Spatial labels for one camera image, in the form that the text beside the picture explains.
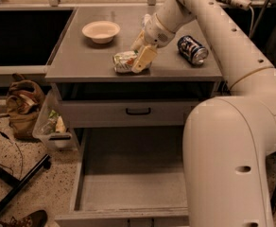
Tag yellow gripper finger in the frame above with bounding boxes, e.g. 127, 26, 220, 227
131, 45, 157, 73
130, 30, 145, 51

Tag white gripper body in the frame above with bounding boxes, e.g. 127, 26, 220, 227
143, 14, 175, 48

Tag green white 7up can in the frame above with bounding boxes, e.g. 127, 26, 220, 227
112, 50, 137, 74

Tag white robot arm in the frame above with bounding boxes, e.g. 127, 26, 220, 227
131, 0, 276, 227

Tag blue pepsi can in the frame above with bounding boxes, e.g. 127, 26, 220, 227
177, 35, 209, 65

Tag grey drawer cabinet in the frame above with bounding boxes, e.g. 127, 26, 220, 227
46, 5, 222, 227

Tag closed grey top drawer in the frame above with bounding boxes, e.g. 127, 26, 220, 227
59, 100, 198, 128

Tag open grey middle drawer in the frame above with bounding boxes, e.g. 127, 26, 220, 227
54, 125, 190, 227

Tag white paper bowl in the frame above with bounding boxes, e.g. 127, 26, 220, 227
82, 21, 120, 44

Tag clear plastic storage bin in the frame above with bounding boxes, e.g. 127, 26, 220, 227
33, 90, 76, 150

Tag brown fabric bag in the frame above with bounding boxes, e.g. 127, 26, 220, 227
6, 73, 45, 140

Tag black metal stand legs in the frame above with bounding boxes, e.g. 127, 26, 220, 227
0, 154, 51, 214

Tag brown shoe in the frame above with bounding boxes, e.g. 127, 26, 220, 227
0, 210, 48, 227

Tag grey cable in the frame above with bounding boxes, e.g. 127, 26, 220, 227
248, 0, 276, 40

